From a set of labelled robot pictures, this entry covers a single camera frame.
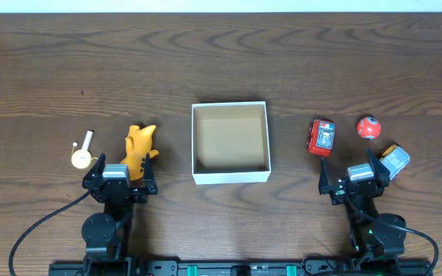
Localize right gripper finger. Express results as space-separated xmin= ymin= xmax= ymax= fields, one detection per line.
xmin=367 ymin=148 xmax=390 ymax=180
xmin=318 ymin=157 xmax=331 ymax=195

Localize white cardboard box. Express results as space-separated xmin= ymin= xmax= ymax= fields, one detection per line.
xmin=191 ymin=101 xmax=272 ymax=186

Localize white yellow pellet drum toy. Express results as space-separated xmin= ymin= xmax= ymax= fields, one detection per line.
xmin=71 ymin=130 xmax=97 ymax=169

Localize orange rubber toy animal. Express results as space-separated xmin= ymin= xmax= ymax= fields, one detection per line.
xmin=120 ymin=125 xmax=159 ymax=180

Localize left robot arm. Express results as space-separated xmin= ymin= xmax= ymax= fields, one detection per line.
xmin=81 ymin=154 xmax=158 ymax=261

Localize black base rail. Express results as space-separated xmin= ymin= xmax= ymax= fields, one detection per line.
xmin=48 ymin=255 xmax=432 ymax=276

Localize yellow grey toy dump truck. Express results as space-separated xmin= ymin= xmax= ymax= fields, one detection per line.
xmin=380 ymin=144 xmax=411 ymax=180

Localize right black cable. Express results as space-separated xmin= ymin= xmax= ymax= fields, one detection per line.
xmin=343 ymin=191 xmax=440 ymax=276

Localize orange red toy ball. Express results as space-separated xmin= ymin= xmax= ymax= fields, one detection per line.
xmin=356 ymin=117 xmax=381 ymax=140

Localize red toy fire truck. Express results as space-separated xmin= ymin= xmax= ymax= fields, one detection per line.
xmin=306 ymin=119 xmax=335 ymax=157

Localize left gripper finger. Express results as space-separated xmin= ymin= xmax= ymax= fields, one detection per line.
xmin=84 ymin=153 xmax=106 ymax=182
xmin=143 ymin=153 xmax=156 ymax=188

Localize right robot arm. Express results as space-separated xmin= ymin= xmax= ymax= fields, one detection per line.
xmin=318 ymin=149 xmax=406 ymax=268

